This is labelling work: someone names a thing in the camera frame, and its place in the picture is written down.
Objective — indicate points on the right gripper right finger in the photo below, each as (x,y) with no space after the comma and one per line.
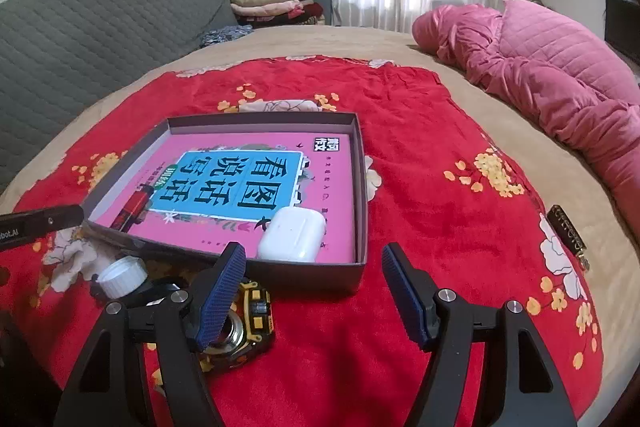
(520,384)

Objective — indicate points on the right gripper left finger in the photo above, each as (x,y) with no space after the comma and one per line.
(107,386)

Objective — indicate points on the black yellow wristwatch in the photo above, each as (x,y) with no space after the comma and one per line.
(253,304)

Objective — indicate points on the white earbuds case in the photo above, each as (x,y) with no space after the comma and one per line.
(293,235)

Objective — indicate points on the red lighter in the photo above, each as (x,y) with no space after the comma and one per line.
(130,213)

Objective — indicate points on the metal glass ink bottle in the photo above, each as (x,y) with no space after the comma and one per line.
(230,339)

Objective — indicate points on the grey quilted headboard cover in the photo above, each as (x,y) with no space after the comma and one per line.
(59,57)

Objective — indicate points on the grey cardboard box tray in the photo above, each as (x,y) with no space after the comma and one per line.
(276,273)

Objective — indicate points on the beige bed sheet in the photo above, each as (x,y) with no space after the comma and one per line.
(558,175)

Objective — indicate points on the folded clothes pile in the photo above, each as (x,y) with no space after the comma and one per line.
(270,13)

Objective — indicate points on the black television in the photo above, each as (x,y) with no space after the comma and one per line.
(622,27)

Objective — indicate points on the red floral blanket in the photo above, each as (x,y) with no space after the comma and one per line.
(460,209)

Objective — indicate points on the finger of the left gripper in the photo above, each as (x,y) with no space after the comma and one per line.
(21,228)

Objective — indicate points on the pink quilted duvet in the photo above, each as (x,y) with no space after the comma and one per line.
(557,74)

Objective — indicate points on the pink and blue book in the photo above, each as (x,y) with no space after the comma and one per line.
(214,188)

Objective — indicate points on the blue patterned cloth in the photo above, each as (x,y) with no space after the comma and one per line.
(225,34)

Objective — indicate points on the white plastic bottle cap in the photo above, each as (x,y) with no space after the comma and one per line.
(122,277)

